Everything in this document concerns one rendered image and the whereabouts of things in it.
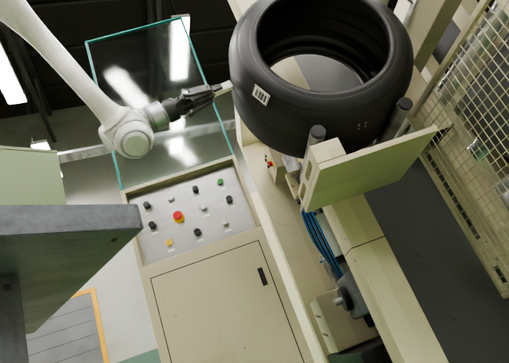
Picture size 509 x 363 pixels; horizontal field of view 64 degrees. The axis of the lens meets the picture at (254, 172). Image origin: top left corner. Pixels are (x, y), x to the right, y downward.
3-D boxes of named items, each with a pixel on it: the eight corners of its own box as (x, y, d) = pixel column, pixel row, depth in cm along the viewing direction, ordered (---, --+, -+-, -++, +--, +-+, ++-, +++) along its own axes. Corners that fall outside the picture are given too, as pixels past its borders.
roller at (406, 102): (370, 149, 154) (382, 154, 153) (366, 159, 152) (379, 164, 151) (400, 94, 122) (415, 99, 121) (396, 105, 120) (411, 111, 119)
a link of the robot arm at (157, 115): (146, 117, 136) (163, 110, 137) (157, 138, 133) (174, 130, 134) (139, 101, 128) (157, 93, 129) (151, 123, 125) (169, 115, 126)
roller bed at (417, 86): (401, 161, 168) (369, 103, 180) (433, 149, 170) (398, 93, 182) (419, 136, 150) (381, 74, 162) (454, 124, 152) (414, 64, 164)
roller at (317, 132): (296, 181, 148) (303, 172, 150) (307, 188, 147) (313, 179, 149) (307, 132, 117) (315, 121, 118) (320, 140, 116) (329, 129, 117)
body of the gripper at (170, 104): (157, 96, 129) (185, 85, 131) (163, 111, 137) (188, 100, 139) (167, 114, 126) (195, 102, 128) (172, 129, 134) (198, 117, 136)
